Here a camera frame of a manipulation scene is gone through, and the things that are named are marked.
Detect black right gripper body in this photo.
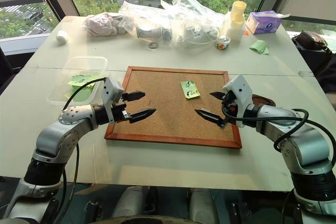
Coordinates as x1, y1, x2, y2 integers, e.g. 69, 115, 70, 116
220, 90, 245, 128

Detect clear bag with grey item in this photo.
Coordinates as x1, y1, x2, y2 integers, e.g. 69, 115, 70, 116
117, 0, 174, 44

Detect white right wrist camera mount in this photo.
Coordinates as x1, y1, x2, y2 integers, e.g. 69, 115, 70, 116
222, 74, 254, 120

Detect clear plastic cup with food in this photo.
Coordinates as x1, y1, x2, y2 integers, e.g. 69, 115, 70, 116
215, 35, 232, 51

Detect white plastic bottle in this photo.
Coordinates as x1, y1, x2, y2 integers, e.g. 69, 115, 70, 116
225, 19, 246, 42

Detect stacked pale yellow cups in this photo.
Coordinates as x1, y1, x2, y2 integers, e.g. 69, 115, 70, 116
230, 1, 248, 23

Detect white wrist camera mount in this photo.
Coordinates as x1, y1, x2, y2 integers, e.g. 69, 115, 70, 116
222, 74, 254, 120
101, 77, 125, 125

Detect green folded paper notes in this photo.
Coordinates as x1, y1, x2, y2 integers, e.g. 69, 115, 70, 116
249, 39, 270, 56

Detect brown shallow dish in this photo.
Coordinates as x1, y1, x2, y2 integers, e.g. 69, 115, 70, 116
251, 94, 277, 108

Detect small white roll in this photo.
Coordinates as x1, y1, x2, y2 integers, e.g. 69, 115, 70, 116
56, 30, 69, 44

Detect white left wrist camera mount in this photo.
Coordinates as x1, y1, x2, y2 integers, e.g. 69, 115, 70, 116
101, 77, 125, 125

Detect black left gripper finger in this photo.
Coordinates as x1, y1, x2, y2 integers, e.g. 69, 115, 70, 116
123, 90, 146, 102
129, 108, 158, 124

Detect purple tissue box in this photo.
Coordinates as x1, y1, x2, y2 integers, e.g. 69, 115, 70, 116
245, 10, 284, 35

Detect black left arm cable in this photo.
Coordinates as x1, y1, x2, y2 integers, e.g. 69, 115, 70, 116
54, 77, 108, 218

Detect clear bag with white plugs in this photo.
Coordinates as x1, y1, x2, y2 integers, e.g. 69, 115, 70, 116
159, 0, 232, 49

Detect green paper packet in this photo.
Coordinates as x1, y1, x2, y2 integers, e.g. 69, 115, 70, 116
67, 73, 103, 88

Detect black bag with brown top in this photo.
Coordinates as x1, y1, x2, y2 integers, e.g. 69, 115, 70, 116
291, 30, 334, 78

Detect plain green paper sheet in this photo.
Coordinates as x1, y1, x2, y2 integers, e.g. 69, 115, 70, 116
64, 84, 97, 103

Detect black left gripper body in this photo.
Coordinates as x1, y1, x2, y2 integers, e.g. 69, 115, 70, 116
112, 93, 132, 124

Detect green sticky note with writing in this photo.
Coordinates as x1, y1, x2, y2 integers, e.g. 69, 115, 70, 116
180, 80, 201, 100

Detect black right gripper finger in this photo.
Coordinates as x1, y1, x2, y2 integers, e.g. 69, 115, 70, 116
194, 108, 226, 128
209, 91, 226, 101

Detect wood-framed cork board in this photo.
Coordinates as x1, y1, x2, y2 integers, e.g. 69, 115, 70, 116
104, 66, 243, 150

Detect silver robot leg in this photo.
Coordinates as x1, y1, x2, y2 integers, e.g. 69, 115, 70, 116
188, 188, 219, 224
112, 185, 148, 220

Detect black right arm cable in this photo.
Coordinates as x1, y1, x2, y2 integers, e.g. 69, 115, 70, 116
221, 102, 332, 161

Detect pink cloth in plastic bag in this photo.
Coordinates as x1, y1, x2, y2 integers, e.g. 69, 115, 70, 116
82, 12, 127, 37

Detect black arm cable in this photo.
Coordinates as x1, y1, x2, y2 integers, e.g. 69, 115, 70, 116
221, 102, 332, 161
54, 77, 108, 218

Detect clear plastic container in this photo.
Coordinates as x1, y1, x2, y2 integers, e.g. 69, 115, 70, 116
46, 56, 109, 107

